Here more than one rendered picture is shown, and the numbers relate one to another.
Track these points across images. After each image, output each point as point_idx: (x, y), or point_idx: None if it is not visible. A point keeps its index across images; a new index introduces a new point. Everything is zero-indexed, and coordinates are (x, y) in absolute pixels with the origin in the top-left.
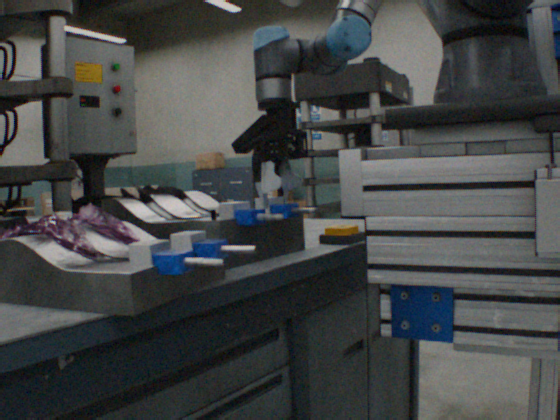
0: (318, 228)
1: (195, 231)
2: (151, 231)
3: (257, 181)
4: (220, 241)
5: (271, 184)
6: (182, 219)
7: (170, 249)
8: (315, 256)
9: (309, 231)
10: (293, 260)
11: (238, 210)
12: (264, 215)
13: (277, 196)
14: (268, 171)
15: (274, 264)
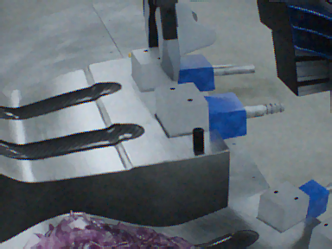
0: (10, 62)
1: (282, 188)
2: (36, 196)
3: (171, 38)
4: (321, 185)
5: (195, 39)
6: (58, 154)
7: (244, 233)
8: (239, 140)
9: (17, 73)
10: (243, 162)
11: (217, 112)
12: (257, 110)
13: (149, 47)
14: (183, 18)
15: (247, 182)
